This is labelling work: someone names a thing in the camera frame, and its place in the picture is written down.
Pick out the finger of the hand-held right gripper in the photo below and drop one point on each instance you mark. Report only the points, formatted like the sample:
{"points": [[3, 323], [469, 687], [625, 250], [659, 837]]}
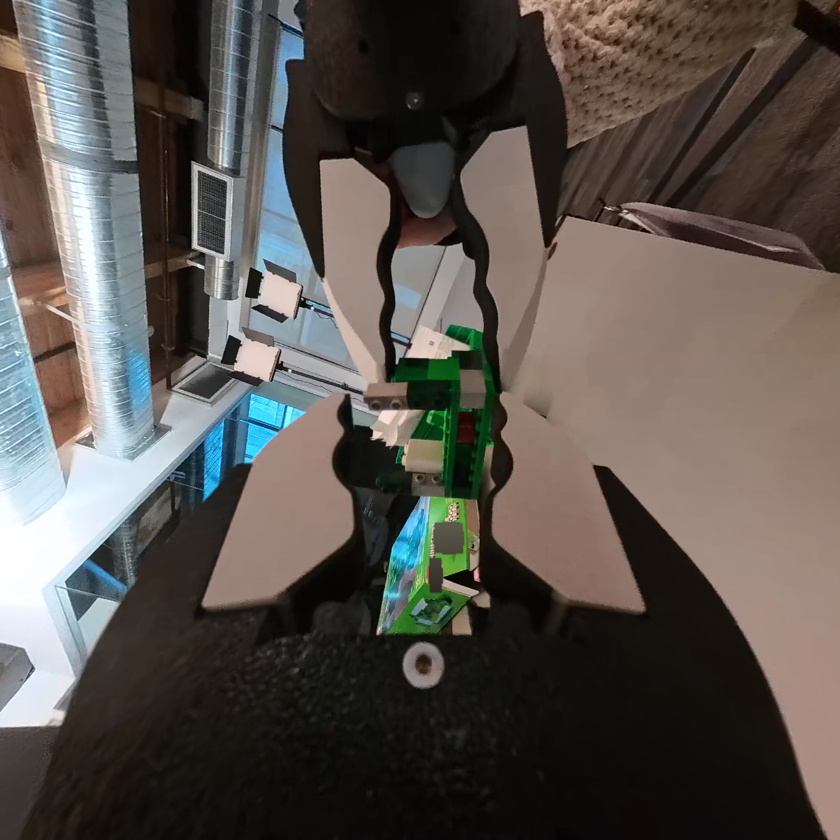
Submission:
{"points": [[512, 229], [351, 229]]}

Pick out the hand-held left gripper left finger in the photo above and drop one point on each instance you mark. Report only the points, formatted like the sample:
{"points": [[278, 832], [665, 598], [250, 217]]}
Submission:
{"points": [[282, 518]]}

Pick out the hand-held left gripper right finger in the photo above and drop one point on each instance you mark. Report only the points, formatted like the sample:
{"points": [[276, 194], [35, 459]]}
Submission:
{"points": [[564, 518]]}

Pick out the green lego model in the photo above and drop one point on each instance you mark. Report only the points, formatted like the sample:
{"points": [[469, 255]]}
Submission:
{"points": [[436, 377]]}

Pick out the person's right forearm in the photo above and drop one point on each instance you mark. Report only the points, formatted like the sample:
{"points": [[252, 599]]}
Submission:
{"points": [[656, 52]]}

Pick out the green lego box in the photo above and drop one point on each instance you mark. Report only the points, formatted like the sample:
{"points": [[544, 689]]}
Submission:
{"points": [[400, 590]]}

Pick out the person's right hand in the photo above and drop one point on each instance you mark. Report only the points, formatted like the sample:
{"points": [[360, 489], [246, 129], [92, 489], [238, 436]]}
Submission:
{"points": [[426, 233]]}

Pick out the studio light panel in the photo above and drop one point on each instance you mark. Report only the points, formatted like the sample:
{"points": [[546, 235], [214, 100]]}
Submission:
{"points": [[256, 358], [279, 295]]}

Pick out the glass window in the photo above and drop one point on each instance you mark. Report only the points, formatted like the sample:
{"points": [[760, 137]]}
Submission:
{"points": [[275, 420]]}

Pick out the white vent grille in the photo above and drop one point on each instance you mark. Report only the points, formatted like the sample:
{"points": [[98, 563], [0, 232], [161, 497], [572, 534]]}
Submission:
{"points": [[211, 210]]}

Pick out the flat vent grille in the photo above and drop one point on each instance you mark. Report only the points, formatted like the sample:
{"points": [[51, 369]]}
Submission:
{"points": [[207, 382]]}

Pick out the grey upholstered seat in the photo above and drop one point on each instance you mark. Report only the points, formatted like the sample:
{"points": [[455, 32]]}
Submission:
{"points": [[722, 233]]}

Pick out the grey box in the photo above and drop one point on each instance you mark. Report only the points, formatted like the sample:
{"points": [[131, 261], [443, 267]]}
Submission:
{"points": [[13, 669]]}

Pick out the silver ventilation duct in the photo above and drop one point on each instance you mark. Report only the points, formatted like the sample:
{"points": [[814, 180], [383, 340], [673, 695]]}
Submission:
{"points": [[92, 229], [26, 394], [239, 79]]}

